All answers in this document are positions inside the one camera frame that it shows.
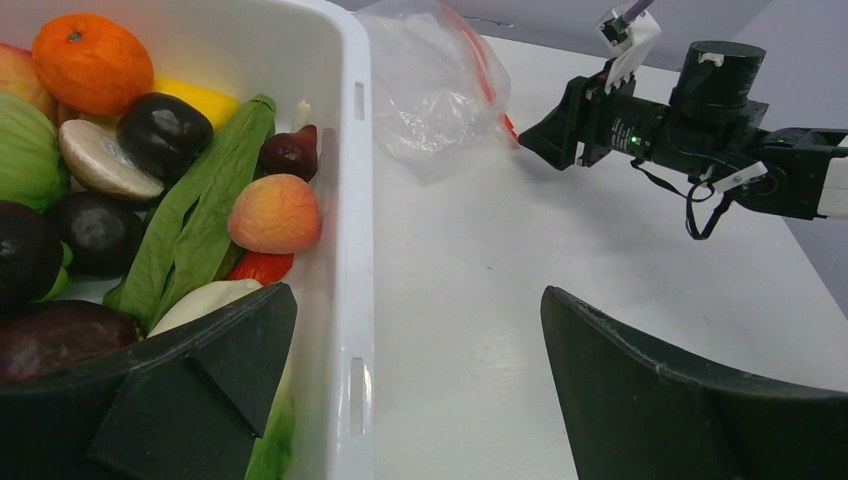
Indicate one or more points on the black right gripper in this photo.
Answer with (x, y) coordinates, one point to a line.
(704, 130)

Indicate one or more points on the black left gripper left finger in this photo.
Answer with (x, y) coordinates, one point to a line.
(188, 403)

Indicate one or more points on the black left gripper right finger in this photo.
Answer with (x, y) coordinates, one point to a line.
(637, 407)

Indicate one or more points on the clear red-zipper bag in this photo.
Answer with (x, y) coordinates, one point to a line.
(439, 91)

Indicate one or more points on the white green napa cabbage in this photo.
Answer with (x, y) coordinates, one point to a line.
(199, 301)

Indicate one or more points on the red chili pepper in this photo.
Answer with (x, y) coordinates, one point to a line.
(264, 268)

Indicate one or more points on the purple eggplant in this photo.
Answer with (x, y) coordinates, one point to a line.
(44, 337)

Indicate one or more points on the green leafy vegetable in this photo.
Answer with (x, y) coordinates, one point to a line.
(186, 240)

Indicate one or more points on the dark plum middle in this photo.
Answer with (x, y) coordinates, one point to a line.
(103, 234)

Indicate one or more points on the dark plum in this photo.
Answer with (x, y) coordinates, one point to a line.
(103, 234)
(31, 255)
(163, 134)

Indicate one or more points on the peach near bin edge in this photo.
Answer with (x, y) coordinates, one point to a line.
(276, 214)

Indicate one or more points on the dark plum left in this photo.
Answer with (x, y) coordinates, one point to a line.
(31, 255)

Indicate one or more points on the white plastic bin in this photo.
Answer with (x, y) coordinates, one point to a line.
(291, 51)

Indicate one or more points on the dark red fig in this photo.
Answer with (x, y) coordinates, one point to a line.
(291, 153)

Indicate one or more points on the sliced mushroom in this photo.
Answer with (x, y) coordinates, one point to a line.
(98, 163)

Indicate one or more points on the dark plum upper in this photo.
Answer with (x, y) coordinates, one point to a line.
(163, 134)

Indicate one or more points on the yellow lemon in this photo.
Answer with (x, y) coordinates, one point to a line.
(217, 107)

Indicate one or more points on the orange fruit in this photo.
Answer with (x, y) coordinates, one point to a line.
(92, 64)

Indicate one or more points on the peach top left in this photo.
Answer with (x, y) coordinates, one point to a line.
(18, 77)

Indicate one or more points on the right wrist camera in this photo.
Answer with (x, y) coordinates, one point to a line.
(630, 32)

